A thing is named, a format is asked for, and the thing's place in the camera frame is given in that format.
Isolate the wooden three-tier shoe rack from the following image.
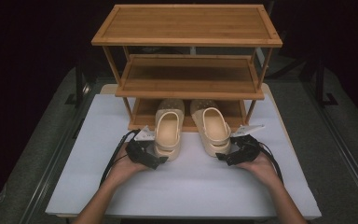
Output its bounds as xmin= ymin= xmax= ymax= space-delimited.
xmin=90 ymin=3 xmax=283 ymax=134

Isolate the black metal stand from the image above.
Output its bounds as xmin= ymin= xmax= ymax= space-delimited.
xmin=64 ymin=58 xmax=86 ymax=108
xmin=314 ymin=58 xmax=339 ymax=108

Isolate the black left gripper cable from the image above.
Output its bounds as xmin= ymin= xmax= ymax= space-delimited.
xmin=99 ymin=129 xmax=142 ymax=189

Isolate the cream clog shoe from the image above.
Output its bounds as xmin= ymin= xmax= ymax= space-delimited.
xmin=189 ymin=98 xmax=233 ymax=159
xmin=153 ymin=98 xmax=186 ymax=162

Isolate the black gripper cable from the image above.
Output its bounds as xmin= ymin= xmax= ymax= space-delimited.
xmin=258 ymin=141 xmax=284 ymax=185
xmin=99 ymin=129 xmax=142 ymax=189

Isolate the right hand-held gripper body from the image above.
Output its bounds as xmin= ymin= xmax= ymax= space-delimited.
xmin=225 ymin=123 xmax=266 ymax=167

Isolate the person's left hand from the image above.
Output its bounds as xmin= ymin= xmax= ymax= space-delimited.
xmin=106 ymin=142 xmax=150 ymax=189

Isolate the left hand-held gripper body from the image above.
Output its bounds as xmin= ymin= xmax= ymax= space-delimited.
xmin=125 ymin=124 xmax=161 ymax=171

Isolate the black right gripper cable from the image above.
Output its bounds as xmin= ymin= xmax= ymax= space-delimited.
xmin=258 ymin=141 xmax=284 ymax=185

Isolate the white table mat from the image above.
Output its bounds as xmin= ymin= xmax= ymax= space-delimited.
xmin=45 ymin=92 xmax=323 ymax=219

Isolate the aluminium frame rail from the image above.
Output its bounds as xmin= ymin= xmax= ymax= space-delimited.
xmin=18 ymin=83 xmax=91 ymax=224
xmin=302 ymin=79 xmax=358 ymax=217

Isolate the person's right hand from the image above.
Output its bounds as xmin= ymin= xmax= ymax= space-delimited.
xmin=235 ymin=151 xmax=282 ymax=189

